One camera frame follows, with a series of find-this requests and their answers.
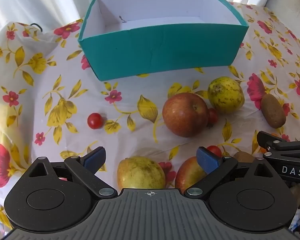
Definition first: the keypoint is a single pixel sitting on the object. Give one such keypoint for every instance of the red cherry tomato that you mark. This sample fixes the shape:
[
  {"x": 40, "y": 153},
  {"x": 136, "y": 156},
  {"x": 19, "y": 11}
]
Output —
[
  {"x": 95, "y": 120},
  {"x": 213, "y": 117},
  {"x": 215, "y": 150}
]

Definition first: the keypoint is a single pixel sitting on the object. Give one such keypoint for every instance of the large brown kiwi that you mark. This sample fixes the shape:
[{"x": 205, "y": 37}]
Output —
[{"x": 273, "y": 111}]

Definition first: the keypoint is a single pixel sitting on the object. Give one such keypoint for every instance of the dark red apple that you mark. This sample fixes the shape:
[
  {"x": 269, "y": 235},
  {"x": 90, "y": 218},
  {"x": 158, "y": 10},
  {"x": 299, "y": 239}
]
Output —
[{"x": 185, "y": 115}]

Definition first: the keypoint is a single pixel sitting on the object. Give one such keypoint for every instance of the black eyeglasses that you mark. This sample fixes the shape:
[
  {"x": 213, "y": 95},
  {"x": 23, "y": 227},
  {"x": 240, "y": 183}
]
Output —
[{"x": 36, "y": 25}]

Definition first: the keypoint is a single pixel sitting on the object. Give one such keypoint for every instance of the red apple with yellow side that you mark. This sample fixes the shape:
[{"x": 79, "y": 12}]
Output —
[{"x": 190, "y": 176}]

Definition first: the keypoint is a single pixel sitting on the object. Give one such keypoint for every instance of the spotted green guava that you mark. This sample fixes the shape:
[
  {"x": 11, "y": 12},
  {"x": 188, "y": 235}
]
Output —
[{"x": 226, "y": 95}]

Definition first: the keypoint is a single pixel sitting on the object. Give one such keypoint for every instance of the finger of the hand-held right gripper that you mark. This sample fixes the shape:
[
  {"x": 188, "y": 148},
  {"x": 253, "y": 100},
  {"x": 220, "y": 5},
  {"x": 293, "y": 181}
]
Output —
[{"x": 277, "y": 141}]

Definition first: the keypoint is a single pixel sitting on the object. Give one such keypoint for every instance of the white curtain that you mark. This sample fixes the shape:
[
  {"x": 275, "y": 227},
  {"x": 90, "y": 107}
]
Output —
[{"x": 40, "y": 0}]

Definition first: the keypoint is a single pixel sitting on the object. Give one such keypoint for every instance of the floral tablecloth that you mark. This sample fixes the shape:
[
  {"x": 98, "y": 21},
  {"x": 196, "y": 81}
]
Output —
[{"x": 52, "y": 80}]

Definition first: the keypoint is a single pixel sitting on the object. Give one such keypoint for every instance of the crumpled plastic bag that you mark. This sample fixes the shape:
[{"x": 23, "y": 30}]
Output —
[{"x": 298, "y": 197}]

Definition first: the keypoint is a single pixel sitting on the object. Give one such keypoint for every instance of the teal cardboard box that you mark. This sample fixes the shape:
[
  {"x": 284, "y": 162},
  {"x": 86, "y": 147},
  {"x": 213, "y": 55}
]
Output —
[{"x": 162, "y": 47}]

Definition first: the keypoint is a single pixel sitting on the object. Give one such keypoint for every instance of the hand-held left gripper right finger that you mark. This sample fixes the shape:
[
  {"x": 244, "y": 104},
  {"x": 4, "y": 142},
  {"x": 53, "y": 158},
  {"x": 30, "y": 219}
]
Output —
[{"x": 206, "y": 161}]

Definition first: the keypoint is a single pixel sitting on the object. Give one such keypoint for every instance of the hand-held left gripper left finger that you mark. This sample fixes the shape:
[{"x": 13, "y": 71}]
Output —
[{"x": 95, "y": 156}]

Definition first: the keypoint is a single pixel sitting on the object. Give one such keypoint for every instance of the small brown kiwi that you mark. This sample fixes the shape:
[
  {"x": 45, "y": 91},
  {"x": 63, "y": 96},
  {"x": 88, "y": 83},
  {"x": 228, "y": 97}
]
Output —
[{"x": 243, "y": 157}]

